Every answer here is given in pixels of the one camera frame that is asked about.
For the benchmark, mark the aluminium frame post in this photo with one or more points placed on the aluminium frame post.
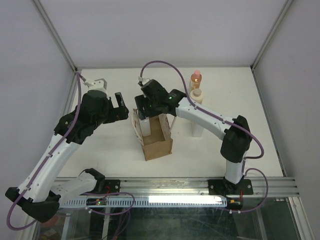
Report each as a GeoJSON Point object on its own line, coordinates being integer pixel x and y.
{"type": "Point", "coordinates": [272, 33]}
{"type": "Point", "coordinates": [54, 33]}

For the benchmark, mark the left aluminium frame post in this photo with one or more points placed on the left aluminium frame post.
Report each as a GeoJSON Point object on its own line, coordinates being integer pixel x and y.
{"type": "Point", "coordinates": [54, 33]}

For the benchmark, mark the orange bottle pink cap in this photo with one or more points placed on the orange bottle pink cap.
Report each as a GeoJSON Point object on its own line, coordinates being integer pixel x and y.
{"type": "Point", "coordinates": [195, 80]}

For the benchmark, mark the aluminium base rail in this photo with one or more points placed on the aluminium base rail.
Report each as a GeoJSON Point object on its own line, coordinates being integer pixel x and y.
{"type": "Point", "coordinates": [278, 187]}

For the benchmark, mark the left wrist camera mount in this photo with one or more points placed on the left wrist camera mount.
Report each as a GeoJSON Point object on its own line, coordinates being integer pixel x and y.
{"type": "Point", "coordinates": [98, 85]}

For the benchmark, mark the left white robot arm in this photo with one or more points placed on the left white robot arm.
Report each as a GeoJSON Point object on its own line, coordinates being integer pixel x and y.
{"type": "Point", "coordinates": [37, 196]}

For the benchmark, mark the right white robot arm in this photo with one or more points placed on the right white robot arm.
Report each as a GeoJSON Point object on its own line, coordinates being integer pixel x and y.
{"type": "Point", "coordinates": [233, 132]}

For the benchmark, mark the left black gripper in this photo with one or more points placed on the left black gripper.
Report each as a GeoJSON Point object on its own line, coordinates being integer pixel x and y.
{"type": "Point", "coordinates": [117, 113]}

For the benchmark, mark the white cable duct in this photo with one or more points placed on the white cable duct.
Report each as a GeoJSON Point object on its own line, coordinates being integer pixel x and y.
{"type": "Point", "coordinates": [155, 201]}

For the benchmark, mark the white bottle grey cap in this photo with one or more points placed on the white bottle grey cap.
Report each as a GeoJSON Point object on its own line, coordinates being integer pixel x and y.
{"type": "Point", "coordinates": [196, 130]}
{"type": "Point", "coordinates": [145, 127]}

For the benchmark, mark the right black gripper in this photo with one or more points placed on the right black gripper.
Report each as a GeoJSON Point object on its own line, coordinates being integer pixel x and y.
{"type": "Point", "coordinates": [141, 101]}

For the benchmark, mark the cream tube beige cap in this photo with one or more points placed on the cream tube beige cap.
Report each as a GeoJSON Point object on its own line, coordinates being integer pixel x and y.
{"type": "Point", "coordinates": [197, 95]}

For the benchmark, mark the right aluminium frame post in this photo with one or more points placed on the right aluminium frame post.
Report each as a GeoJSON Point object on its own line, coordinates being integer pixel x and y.
{"type": "Point", "coordinates": [272, 33]}

